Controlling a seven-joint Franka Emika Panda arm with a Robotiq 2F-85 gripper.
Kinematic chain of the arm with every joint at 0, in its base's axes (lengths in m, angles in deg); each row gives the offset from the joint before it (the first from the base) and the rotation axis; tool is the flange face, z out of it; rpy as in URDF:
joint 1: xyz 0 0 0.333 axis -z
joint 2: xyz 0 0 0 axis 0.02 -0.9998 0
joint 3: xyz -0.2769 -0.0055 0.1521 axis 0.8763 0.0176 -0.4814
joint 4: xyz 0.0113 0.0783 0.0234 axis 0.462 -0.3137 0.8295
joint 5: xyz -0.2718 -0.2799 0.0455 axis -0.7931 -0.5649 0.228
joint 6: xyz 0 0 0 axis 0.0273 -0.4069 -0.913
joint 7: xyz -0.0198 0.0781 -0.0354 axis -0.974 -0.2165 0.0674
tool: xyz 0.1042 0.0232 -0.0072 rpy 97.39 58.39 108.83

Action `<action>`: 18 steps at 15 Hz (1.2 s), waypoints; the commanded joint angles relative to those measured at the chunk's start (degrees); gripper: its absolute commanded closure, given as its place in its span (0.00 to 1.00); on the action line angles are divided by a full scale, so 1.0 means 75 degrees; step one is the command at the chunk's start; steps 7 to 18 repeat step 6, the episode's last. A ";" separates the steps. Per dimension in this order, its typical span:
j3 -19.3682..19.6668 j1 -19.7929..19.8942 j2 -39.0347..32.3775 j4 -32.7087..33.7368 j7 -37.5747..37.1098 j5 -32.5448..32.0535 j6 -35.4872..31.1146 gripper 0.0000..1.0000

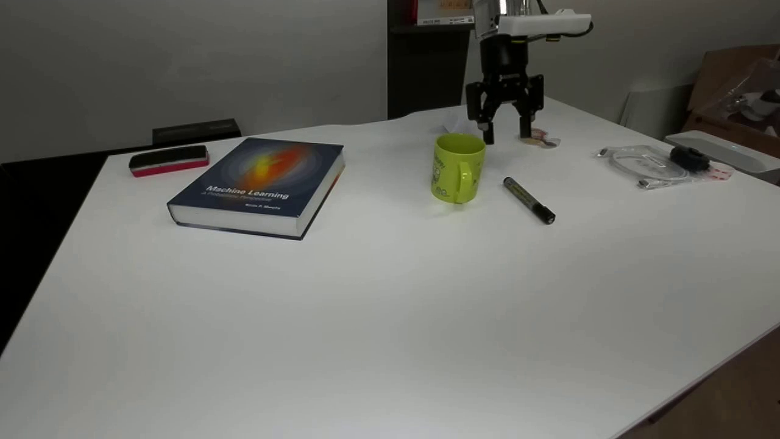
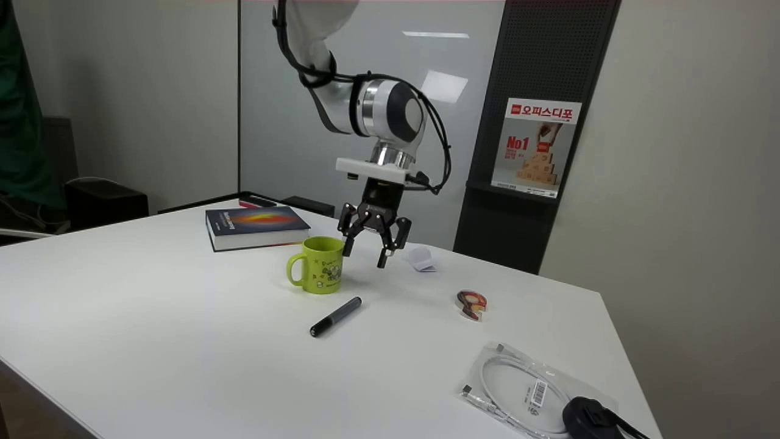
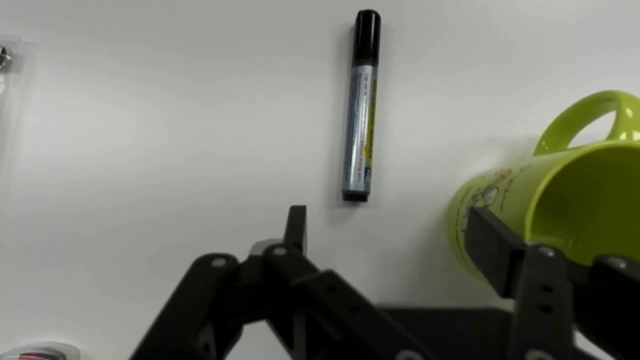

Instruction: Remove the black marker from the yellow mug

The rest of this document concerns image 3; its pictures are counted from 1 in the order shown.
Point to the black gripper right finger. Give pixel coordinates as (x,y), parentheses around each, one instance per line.
(546,307)

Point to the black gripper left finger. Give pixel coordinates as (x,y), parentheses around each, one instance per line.
(281,312)

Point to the black marker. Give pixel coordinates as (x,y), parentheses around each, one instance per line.
(360,113)

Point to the yellow-green mug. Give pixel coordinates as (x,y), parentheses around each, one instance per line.
(580,192)

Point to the clear plastic bag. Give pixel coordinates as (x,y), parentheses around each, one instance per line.
(4,61)

